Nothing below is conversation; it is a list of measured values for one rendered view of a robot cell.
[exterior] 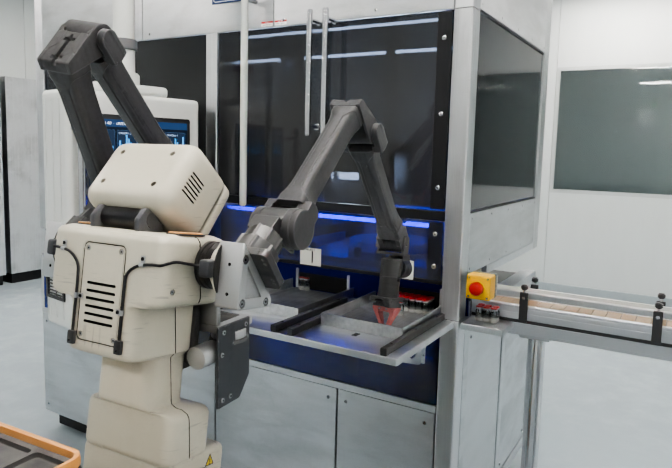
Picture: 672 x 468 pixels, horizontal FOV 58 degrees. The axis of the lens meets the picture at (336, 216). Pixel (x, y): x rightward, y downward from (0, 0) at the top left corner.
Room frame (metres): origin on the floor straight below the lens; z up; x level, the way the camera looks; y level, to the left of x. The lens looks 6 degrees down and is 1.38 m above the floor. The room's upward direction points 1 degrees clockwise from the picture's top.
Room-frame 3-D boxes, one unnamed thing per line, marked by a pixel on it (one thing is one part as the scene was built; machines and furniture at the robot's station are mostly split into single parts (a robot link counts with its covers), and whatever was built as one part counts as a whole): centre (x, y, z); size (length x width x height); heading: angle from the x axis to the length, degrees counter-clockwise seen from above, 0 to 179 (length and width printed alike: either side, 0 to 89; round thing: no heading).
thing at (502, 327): (1.79, -0.47, 0.87); 0.14 x 0.13 x 0.02; 149
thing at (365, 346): (1.82, 0.02, 0.87); 0.70 x 0.48 x 0.02; 59
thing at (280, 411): (2.72, 0.26, 0.44); 2.06 x 1.00 x 0.88; 59
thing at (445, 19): (1.81, -0.30, 1.40); 0.04 x 0.01 x 0.80; 59
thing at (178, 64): (2.43, 0.71, 1.50); 0.49 x 0.01 x 0.59; 59
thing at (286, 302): (1.96, 0.13, 0.90); 0.34 x 0.26 x 0.04; 149
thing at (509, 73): (2.20, -0.62, 1.50); 0.85 x 0.01 x 0.59; 149
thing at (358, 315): (1.79, -0.16, 0.90); 0.34 x 0.26 x 0.04; 149
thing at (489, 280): (1.76, -0.44, 0.99); 0.08 x 0.07 x 0.07; 149
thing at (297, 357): (2.31, 0.53, 0.73); 1.98 x 0.01 x 0.25; 59
